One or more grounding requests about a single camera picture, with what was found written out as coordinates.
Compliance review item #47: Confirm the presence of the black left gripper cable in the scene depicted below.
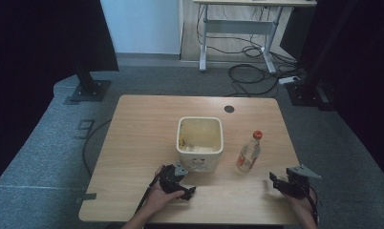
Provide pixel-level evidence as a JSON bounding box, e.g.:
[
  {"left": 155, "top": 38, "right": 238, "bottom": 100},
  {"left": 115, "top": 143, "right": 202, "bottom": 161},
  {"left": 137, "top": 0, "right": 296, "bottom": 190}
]
[{"left": 135, "top": 168, "right": 166, "bottom": 215}]

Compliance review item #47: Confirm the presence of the person's right hand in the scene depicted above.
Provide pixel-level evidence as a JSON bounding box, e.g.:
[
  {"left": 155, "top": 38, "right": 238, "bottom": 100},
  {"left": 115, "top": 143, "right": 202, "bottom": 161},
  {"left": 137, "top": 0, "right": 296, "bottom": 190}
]
[{"left": 283, "top": 187, "right": 319, "bottom": 221}]

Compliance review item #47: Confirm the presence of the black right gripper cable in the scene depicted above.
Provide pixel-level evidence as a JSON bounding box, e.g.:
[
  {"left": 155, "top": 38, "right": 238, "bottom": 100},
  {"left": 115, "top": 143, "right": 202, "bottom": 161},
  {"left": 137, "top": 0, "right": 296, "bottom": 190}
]
[{"left": 303, "top": 181, "right": 320, "bottom": 225}]

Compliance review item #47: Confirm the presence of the clear bottle with red cap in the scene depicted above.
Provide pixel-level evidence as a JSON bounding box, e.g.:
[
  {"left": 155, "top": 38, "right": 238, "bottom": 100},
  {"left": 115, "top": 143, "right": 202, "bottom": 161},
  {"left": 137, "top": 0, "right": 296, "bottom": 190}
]
[{"left": 236, "top": 130, "right": 264, "bottom": 174}]

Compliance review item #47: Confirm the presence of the person's left hand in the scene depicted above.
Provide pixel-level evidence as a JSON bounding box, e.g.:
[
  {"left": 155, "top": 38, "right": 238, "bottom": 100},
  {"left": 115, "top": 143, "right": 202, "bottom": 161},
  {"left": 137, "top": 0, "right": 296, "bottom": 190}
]
[{"left": 143, "top": 164, "right": 185, "bottom": 219}]

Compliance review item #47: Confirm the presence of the grey metal frame desk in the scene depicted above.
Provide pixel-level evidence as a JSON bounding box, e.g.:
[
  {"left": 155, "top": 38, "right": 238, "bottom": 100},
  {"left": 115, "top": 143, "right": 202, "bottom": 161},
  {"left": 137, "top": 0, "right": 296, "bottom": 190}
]
[{"left": 192, "top": 0, "right": 318, "bottom": 75}]

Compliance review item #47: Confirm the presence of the black curtain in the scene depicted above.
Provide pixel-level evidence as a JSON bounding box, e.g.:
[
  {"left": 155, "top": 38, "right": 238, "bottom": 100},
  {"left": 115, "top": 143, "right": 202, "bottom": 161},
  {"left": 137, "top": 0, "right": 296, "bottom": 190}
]
[
  {"left": 279, "top": 0, "right": 384, "bottom": 187},
  {"left": 0, "top": 0, "right": 120, "bottom": 189}
]

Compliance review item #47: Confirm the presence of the white square waste bin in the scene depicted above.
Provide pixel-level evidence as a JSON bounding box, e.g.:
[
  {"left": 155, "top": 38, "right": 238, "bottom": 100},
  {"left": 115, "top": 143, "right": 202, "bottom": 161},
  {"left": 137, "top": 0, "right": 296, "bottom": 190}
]
[{"left": 175, "top": 115, "right": 224, "bottom": 174}]

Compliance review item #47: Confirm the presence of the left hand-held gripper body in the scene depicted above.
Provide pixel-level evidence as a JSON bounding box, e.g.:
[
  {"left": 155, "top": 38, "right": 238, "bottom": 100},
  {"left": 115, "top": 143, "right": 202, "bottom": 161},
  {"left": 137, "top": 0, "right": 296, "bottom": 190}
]
[{"left": 159, "top": 162, "right": 190, "bottom": 194}]

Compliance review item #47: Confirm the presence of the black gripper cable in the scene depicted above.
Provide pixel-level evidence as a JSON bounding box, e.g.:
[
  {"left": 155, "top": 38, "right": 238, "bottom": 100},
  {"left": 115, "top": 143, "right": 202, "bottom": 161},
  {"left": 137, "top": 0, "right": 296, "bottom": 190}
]
[
  {"left": 303, "top": 181, "right": 320, "bottom": 225},
  {"left": 135, "top": 168, "right": 166, "bottom": 215}
]

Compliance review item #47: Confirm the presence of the black floor cable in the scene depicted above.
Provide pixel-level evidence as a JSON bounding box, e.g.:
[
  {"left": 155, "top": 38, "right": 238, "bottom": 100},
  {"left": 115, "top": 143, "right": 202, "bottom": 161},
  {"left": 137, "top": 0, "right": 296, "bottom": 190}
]
[{"left": 81, "top": 118, "right": 114, "bottom": 178}]

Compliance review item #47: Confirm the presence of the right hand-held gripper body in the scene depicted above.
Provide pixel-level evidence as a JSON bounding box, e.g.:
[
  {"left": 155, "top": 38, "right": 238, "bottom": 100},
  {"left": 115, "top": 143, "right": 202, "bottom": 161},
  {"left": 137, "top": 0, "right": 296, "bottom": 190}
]
[{"left": 277, "top": 164, "right": 322, "bottom": 199}]

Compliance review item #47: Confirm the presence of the white power strip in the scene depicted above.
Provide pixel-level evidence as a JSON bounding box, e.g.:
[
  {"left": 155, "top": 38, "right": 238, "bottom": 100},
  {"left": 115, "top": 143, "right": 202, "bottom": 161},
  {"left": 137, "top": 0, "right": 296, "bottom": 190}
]
[{"left": 278, "top": 75, "right": 301, "bottom": 86}]

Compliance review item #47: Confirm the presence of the white crumpled paper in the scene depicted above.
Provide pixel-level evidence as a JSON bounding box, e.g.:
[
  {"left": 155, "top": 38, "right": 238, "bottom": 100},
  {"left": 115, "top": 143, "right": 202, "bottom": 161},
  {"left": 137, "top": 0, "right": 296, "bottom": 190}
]
[{"left": 182, "top": 144, "right": 215, "bottom": 154}]

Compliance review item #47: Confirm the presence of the tangle of black floor cables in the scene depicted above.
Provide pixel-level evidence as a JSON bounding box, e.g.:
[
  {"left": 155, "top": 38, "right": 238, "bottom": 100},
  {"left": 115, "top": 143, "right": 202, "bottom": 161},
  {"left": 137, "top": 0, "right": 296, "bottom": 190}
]
[{"left": 195, "top": 4, "right": 307, "bottom": 98}]

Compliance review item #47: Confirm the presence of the black metal stand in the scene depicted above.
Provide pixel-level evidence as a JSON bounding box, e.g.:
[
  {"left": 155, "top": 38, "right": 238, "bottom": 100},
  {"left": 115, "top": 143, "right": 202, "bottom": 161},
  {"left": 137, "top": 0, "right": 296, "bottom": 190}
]
[
  {"left": 286, "top": 0, "right": 356, "bottom": 112},
  {"left": 68, "top": 47, "right": 113, "bottom": 103}
]

